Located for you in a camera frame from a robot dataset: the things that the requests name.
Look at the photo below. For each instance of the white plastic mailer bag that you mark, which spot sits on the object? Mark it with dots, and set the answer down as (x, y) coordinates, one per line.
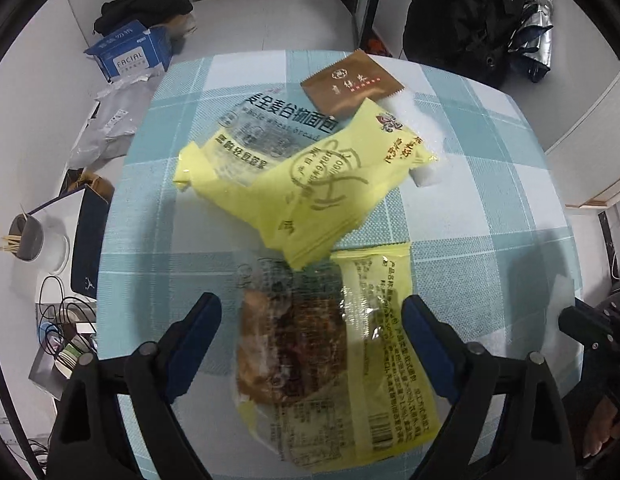
(125, 85)

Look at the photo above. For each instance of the bundle of wooden chopsticks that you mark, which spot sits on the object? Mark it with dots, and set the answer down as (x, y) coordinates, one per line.
(12, 240)

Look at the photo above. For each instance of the beige bag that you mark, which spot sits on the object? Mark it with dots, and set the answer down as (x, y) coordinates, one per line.
(182, 24)

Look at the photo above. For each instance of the clear plastic box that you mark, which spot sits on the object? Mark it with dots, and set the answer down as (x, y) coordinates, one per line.
(55, 370)

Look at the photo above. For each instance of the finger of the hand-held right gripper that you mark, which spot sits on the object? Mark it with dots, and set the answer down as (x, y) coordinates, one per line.
(590, 327)

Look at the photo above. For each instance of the person's right hand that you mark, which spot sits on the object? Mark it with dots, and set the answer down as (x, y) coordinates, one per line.
(602, 430)

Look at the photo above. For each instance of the black hanging jacket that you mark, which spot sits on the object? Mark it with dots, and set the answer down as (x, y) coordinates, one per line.
(465, 20)

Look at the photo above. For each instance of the pile of black clothes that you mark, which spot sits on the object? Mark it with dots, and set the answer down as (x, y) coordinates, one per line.
(140, 7)

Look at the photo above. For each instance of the clear and yellow pastry wrapper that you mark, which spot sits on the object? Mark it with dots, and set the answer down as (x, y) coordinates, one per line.
(380, 335)

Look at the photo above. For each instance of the grey plastic mailer bag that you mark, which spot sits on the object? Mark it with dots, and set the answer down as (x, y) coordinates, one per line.
(105, 127)

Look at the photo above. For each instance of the light blue round device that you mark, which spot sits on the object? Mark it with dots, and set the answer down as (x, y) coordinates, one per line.
(47, 335)

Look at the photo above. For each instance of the orange tool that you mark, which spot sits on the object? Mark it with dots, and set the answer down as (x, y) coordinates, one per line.
(379, 49)

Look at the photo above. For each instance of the white and grey chopstick holder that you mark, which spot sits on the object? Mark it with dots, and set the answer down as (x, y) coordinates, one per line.
(42, 245)

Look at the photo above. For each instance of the blue cardboard box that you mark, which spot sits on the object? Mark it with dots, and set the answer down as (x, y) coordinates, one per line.
(130, 55)

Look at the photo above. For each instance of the clear and yellow bread bag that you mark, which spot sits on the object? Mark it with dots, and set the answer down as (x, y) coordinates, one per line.
(260, 127)

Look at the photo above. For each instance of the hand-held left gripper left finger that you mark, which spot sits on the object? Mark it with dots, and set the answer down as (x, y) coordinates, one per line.
(190, 345)

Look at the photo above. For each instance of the brown paper bag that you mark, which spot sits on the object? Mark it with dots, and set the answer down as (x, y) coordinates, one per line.
(95, 185)

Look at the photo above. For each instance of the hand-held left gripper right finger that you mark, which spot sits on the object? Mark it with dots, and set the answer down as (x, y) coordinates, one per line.
(430, 345)

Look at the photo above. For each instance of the silver folded umbrella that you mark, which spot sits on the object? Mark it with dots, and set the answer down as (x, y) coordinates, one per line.
(537, 30)

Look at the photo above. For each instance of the navy box with white inside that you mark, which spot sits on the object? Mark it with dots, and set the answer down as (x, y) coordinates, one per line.
(92, 245)

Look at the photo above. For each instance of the yellow snack wrapper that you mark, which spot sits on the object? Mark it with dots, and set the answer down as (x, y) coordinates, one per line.
(340, 185)

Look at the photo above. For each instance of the brown square packet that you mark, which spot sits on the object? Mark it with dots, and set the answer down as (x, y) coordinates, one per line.
(350, 82)

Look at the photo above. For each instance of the table with checkered cloth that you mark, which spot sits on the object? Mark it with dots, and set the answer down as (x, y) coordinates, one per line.
(490, 210)

